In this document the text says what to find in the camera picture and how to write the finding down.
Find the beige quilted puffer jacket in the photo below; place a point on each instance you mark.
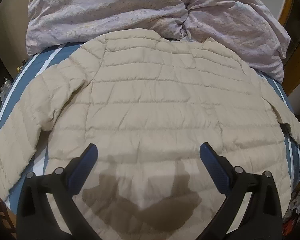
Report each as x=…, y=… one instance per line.
x=148, y=104

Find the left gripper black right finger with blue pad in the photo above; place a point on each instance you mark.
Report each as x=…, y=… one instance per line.
x=251, y=209

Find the blue white striped bedsheet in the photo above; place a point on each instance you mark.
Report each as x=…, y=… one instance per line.
x=54, y=55

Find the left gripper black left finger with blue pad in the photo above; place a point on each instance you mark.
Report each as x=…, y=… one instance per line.
x=35, y=218

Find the lilac floral duvet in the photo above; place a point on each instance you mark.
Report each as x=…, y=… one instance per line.
x=245, y=26

